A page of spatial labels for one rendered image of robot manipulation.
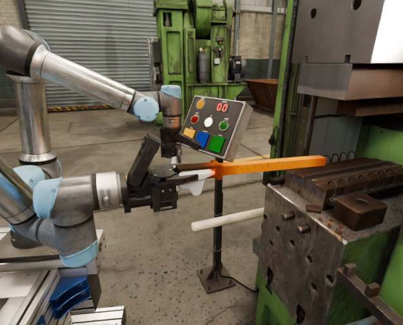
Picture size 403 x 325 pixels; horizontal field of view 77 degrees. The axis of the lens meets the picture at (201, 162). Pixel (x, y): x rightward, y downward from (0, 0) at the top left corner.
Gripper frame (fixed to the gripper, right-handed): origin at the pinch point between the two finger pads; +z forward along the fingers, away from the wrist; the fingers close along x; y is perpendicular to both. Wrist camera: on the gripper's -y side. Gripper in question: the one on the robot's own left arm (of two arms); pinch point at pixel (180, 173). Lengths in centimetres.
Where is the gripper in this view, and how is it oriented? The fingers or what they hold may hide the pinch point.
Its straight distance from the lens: 106.5
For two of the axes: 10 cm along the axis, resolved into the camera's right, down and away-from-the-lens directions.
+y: -9.9, 0.4, -1.0
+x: 1.1, 3.7, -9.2
